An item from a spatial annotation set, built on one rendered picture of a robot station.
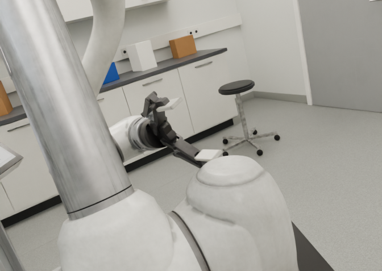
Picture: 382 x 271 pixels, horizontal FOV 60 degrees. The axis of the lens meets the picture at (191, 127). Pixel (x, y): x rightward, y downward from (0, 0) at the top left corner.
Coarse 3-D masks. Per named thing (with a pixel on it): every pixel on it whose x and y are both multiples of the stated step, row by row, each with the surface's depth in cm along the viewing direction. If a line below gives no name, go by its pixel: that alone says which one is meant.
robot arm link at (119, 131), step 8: (120, 120) 91; (128, 120) 88; (112, 128) 87; (120, 128) 86; (128, 128) 85; (112, 136) 85; (120, 136) 85; (120, 144) 85; (128, 144) 86; (120, 152) 85; (128, 152) 86; (136, 152) 88
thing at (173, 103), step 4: (172, 100) 64; (176, 100) 62; (180, 100) 62; (168, 104) 64; (172, 104) 62; (176, 104) 62; (160, 108) 65; (164, 108) 64; (168, 108) 62; (172, 108) 61
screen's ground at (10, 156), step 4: (0, 148) 118; (0, 152) 116; (4, 152) 117; (8, 152) 119; (0, 156) 115; (4, 156) 116; (8, 156) 117; (12, 156) 118; (0, 160) 113; (4, 160) 114; (8, 160) 116; (0, 164) 112; (4, 164) 113
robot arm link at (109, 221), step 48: (0, 0) 44; (48, 0) 47; (0, 48) 46; (48, 48) 45; (48, 96) 44; (48, 144) 45; (96, 144) 46; (96, 192) 44; (144, 192) 51; (96, 240) 42; (144, 240) 43; (192, 240) 46
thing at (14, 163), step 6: (0, 144) 119; (6, 150) 119; (12, 150) 121; (18, 156) 120; (12, 162) 116; (18, 162) 119; (0, 168) 111; (6, 168) 112; (12, 168) 116; (0, 174) 109; (6, 174) 115
